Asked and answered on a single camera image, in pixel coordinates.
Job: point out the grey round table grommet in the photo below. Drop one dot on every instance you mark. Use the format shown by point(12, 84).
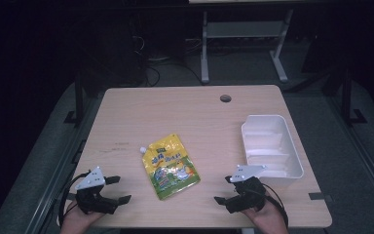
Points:
point(225, 98)

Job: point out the white table leg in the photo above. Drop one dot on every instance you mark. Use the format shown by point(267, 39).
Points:
point(248, 231)

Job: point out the person's left hand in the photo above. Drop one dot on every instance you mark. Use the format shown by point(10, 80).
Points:
point(78, 219)

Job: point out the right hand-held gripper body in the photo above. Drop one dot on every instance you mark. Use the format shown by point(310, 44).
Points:
point(246, 193)

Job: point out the white metal desk frame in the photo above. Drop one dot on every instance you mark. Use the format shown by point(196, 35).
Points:
point(243, 30)

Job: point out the dark grey tape strip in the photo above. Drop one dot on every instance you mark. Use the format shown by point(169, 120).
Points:
point(318, 196)

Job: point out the white plastic bin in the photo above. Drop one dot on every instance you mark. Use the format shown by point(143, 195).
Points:
point(271, 146)

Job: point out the black metal stand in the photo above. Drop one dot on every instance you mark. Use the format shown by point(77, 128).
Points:
point(79, 100)
point(347, 97)

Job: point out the yellow green spouted pouch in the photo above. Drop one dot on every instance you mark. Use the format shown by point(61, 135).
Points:
point(170, 167)

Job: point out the person's right hand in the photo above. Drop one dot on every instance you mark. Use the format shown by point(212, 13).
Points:
point(268, 217)

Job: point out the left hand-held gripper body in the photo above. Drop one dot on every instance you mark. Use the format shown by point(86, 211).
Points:
point(94, 198)

